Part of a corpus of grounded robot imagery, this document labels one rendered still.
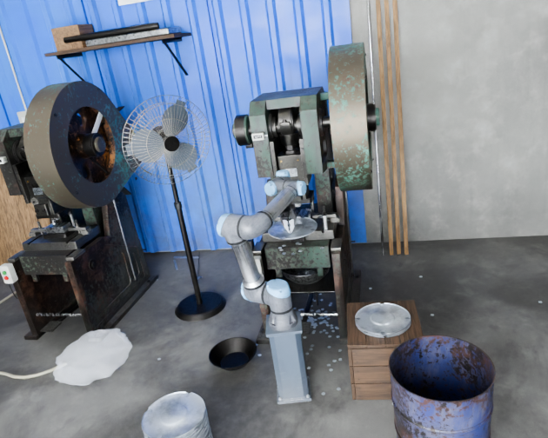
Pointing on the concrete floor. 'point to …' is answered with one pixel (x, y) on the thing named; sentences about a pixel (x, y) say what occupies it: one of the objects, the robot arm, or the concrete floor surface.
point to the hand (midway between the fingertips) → (290, 231)
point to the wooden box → (375, 353)
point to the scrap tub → (441, 388)
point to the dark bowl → (232, 353)
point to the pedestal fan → (205, 301)
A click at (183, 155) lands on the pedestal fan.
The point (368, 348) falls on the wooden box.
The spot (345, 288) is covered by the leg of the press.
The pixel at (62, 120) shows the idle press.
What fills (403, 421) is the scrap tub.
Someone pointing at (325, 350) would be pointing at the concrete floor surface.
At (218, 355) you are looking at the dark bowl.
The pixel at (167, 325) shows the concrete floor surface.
